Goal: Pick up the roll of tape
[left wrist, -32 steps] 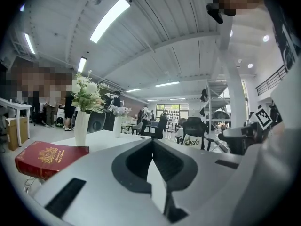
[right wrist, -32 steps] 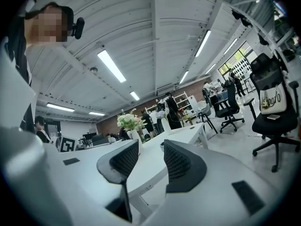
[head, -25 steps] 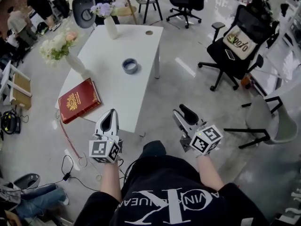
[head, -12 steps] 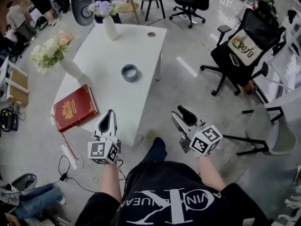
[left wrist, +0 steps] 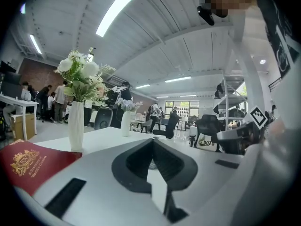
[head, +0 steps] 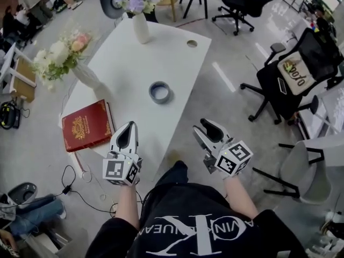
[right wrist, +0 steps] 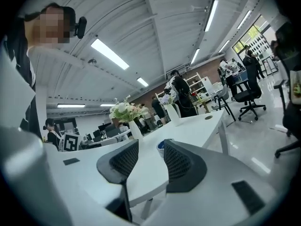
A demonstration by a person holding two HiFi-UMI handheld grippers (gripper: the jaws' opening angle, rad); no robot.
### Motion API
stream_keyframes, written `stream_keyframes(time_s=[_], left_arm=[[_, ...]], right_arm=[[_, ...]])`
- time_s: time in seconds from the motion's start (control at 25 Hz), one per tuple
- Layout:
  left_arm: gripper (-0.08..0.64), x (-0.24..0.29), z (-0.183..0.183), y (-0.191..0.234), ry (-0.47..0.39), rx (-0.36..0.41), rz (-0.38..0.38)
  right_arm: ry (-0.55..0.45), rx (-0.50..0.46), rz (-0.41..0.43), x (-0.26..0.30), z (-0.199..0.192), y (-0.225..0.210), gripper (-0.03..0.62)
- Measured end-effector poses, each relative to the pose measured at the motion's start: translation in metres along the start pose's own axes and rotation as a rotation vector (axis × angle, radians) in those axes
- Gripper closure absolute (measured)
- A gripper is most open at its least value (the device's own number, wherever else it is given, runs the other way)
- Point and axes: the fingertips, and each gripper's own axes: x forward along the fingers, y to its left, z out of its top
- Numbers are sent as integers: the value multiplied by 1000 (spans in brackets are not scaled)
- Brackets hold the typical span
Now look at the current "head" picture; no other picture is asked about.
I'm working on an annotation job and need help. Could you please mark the black power adapter with cable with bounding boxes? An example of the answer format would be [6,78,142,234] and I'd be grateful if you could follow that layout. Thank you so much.
[61,165,116,214]

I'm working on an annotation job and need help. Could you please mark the white and pink flower bouquet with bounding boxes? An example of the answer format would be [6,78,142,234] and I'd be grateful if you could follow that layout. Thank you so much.
[32,31,94,91]

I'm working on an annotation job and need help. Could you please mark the cream printed cushion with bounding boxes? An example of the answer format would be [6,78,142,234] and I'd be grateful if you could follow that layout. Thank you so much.
[277,51,317,96]

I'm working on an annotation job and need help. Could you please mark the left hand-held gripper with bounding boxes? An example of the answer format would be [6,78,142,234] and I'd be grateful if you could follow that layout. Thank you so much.
[103,121,143,187]

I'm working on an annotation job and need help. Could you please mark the person's beige shoe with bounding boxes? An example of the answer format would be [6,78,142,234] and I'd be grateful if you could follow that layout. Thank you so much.
[167,149,182,165]

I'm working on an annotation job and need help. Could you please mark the black office chair with cushion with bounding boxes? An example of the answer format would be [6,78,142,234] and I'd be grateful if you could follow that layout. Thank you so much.
[240,27,344,125]

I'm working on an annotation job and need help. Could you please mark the wooden cabinet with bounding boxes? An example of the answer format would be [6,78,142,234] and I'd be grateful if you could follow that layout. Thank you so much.
[13,58,37,103]

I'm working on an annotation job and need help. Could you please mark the person's left forearm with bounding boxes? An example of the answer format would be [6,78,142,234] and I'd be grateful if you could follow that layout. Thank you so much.
[111,184,142,228]

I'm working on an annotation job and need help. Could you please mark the purple flower bouquet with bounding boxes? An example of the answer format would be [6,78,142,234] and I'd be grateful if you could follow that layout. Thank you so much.
[114,0,162,16]

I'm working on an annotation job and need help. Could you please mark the white smooth vase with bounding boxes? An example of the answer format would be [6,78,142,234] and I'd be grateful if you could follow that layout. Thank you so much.
[132,12,150,44]

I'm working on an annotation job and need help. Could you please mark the white ribbed vase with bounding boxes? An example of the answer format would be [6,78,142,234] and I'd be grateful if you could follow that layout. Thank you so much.
[71,62,104,90]

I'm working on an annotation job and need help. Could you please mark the grey tape roll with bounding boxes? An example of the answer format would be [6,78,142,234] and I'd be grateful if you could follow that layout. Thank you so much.
[148,81,173,105]

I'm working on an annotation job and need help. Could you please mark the black and yellow vacuum cleaner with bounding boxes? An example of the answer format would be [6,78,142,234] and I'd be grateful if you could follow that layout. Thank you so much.
[0,101,22,130]

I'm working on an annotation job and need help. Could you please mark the person's black printed t-shirt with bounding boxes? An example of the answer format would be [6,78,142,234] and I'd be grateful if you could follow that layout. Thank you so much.
[85,183,307,258]

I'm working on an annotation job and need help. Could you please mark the person's right forearm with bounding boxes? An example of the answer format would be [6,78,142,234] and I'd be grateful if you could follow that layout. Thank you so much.
[223,175,260,217]

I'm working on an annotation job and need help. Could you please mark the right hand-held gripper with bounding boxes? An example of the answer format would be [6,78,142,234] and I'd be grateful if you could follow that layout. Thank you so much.
[192,118,254,178]

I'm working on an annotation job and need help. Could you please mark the person's black trousers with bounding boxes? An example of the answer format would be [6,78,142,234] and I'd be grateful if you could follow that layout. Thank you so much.
[154,160,189,188]

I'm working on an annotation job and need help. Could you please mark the red hardcover book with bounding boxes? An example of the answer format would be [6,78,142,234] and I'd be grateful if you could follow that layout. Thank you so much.
[61,99,116,153]

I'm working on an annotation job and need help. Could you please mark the white desk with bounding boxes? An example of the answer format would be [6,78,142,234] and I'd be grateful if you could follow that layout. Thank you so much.
[0,43,37,103]

